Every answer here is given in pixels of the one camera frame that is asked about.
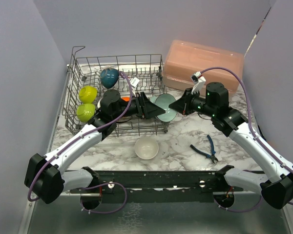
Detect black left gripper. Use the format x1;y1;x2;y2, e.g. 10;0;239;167
113;92;166;120

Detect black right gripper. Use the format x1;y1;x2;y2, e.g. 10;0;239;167
169;87;216;117

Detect beige patterned bowl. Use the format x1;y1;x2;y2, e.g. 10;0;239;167
134;136;159;160

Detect grey bowl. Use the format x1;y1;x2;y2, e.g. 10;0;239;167
97;98;102;109

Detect dark brown bowl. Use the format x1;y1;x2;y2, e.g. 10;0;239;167
100;68;119;89

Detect yellow-green bowl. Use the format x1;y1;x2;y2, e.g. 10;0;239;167
79;86;97;104

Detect celadon green bowl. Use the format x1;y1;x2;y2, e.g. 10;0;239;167
149;96;157;103

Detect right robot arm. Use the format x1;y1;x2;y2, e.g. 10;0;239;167
169;82;293;209

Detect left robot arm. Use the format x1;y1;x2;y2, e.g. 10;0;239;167
24;89;165;204

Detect orange-tipped screwdriver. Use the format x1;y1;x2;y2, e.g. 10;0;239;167
257;125;266;141

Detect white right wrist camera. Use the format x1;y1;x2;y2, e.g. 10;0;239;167
191;71;206;94

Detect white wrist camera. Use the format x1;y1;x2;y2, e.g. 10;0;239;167
191;71;206;94
130;77;140;96

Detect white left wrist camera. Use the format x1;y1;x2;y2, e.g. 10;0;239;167
130;77;140;96

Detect grey wire dish rack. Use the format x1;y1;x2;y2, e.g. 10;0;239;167
62;46;169;136

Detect blue-handled pliers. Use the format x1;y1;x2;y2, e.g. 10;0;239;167
190;134;219;163

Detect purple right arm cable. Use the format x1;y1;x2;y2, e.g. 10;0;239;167
200;67;293;213

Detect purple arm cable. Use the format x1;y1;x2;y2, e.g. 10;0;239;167
27;71;135;215
200;67;293;213

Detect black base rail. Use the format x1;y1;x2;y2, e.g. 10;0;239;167
70;171;230;203

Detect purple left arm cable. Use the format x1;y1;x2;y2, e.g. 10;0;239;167
27;71;135;215

